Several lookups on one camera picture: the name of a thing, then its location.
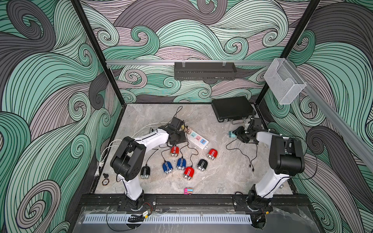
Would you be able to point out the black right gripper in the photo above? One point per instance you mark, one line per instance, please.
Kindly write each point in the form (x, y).
(238, 131)

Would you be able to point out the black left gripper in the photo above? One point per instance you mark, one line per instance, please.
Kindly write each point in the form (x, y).
(183, 138)

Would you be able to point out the teal USB charger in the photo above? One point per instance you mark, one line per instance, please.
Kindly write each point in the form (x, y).
(231, 134)

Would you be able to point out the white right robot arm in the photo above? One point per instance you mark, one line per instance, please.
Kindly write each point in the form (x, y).
(286, 159)

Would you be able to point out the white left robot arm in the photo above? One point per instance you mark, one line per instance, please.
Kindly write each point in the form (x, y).
(129, 156)

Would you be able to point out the red shaver front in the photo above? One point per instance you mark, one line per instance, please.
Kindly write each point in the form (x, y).
(189, 173)

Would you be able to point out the black shaver right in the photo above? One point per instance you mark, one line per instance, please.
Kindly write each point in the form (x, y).
(202, 165)

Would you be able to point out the white long power strip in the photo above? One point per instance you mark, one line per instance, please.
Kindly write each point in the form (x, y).
(195, 138)

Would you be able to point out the black briefcase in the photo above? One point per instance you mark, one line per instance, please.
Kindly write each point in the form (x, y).
(232, 109)

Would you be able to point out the pink striped small box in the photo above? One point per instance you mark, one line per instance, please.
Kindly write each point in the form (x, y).
(188, 191)

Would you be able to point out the small round copper object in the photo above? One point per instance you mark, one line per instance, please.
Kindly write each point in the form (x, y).
(105, 182)

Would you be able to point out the clear acrylic wall holder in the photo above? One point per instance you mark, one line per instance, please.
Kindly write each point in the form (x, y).
(284, 80)

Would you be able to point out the black wall shelf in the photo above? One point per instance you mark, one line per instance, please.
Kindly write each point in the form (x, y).
(204, 71)

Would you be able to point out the black front mounting rail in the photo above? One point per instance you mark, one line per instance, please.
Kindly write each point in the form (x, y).
(161, 202)

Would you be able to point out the white slotted cable duct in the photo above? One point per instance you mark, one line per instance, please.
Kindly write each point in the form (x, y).
(171, 218)

